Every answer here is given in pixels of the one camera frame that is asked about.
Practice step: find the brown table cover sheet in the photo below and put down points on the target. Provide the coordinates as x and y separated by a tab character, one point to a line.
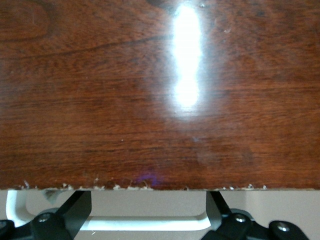
275	205

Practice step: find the dark brown wooden cabinet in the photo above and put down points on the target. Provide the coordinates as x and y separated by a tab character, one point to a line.
100	100

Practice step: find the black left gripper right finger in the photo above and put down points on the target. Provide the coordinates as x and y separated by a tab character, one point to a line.
220	217

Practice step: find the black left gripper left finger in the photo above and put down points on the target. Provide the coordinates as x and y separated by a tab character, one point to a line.
72	215

